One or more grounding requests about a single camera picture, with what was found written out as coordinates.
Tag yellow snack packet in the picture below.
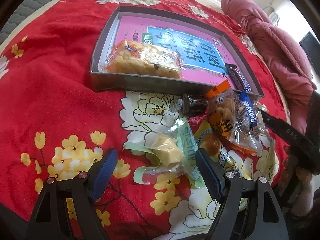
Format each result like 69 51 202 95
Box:
194 120 253 180

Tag brown chocolate bar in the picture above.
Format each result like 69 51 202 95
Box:
222 64 253 93

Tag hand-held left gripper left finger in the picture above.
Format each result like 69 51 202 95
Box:
26 148 118 240

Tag dark candy clear wrapper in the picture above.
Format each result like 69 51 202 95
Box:
170 93 209 117

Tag blue sandwich cookie packet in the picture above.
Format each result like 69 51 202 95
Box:
237 90 267 137

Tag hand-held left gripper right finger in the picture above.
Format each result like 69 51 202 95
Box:
195 148 290 240

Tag dark screen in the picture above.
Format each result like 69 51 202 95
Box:
299 31 320 73

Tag person's right hand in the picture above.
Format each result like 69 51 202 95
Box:
282 145 320 218

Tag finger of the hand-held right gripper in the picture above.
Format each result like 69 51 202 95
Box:
260 110 285 140

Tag green wrapper cake packet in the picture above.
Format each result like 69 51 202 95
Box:
122 117 204 188

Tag red floral blanket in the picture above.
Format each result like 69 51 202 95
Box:
0 0 293 240

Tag grey cardboard box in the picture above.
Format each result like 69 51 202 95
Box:
89 5 265 98

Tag grey quilted mattress pad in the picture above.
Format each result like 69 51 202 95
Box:
0 0 83 48

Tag yellow cake packet orange ends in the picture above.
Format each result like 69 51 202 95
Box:
100 39 187 79

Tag orange cookie packet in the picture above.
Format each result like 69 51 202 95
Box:
205 79 258 154

